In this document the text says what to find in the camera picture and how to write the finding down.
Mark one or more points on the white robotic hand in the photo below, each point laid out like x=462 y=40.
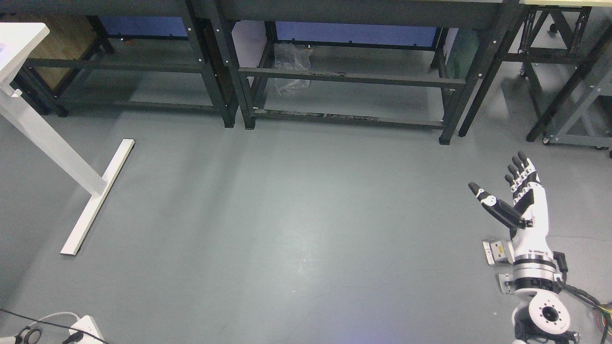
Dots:
x=529 y=214

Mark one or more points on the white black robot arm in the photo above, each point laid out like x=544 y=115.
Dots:
x=536 y=273

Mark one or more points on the black metal shelf right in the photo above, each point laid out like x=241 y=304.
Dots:
x=489 y=20

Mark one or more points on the clear plastic bag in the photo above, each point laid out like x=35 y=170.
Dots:
x=290 y=57

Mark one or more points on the white power strip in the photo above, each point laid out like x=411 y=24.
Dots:
x=90 y=330

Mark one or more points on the white standing desk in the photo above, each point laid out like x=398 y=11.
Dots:
x=18 y=39

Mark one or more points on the grey metal cart frame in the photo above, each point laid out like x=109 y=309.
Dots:
x=565 y=51

